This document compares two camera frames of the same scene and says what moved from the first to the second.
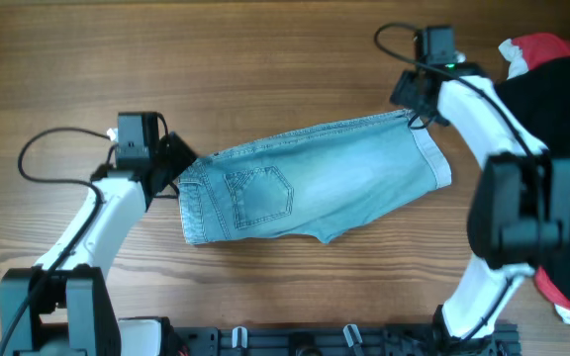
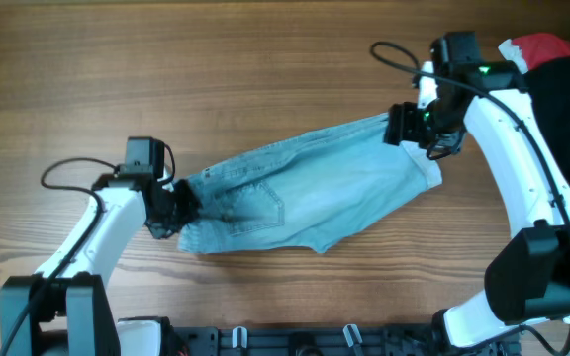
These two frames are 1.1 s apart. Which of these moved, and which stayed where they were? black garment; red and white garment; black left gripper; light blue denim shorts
Moved: light blue denim shorts; black left gripper
Stayed: black garment; red and white garment
